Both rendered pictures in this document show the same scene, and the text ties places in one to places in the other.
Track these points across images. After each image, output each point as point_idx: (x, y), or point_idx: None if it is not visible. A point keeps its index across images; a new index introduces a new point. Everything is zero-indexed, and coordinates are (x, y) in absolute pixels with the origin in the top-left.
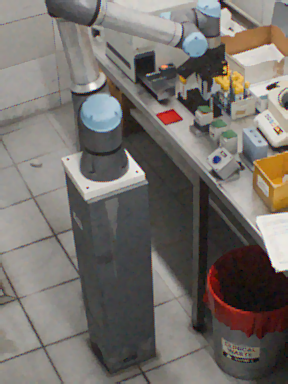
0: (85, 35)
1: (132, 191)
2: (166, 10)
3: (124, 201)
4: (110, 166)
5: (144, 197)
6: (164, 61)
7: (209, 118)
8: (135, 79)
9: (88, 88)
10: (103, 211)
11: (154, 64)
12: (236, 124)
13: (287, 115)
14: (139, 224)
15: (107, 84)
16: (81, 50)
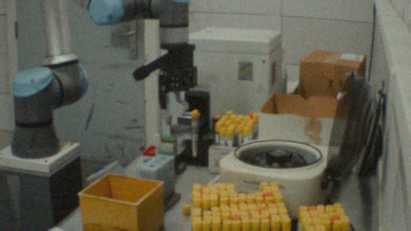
0: (51, 0)
1: (32, 177)
2: (227, 42)
3: (25, 185)
4: (21, 140)
5: (45, 192)
6: (221, 111)
7: (167, 150)
8: None
9: (46, 61)
10: (5, 185)
11: (208, 110)
12: (206, 175)
13: (227, 158)
14: (42, 225)
15: (70, 67)
16: (45, 15)
